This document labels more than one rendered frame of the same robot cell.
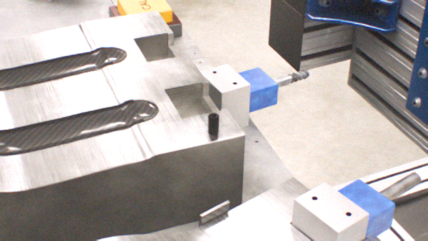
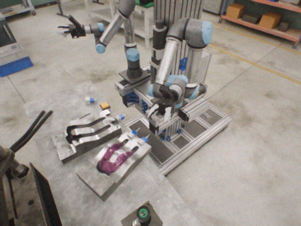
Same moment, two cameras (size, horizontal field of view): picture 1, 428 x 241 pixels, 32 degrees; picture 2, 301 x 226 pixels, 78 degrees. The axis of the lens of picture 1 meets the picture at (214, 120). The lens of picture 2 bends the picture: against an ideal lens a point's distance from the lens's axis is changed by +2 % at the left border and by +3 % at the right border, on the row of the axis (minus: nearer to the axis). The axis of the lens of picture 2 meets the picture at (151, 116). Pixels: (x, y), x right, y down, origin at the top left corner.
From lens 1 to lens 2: 92 cm
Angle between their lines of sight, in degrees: 16
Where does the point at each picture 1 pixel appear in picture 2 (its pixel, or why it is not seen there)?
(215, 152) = (118, 129)
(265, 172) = (124, 128)
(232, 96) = (119, 119)
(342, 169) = not seen: hidden behind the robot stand
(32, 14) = (88, 107)
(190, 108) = (114, 123)
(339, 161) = not seen: hidden behind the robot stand
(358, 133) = not seen: hidden behind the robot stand
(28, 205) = (99, 140)
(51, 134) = (99, 131)
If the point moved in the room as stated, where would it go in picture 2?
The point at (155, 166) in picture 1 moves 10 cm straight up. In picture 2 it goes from (112, 133) to (110, 125)
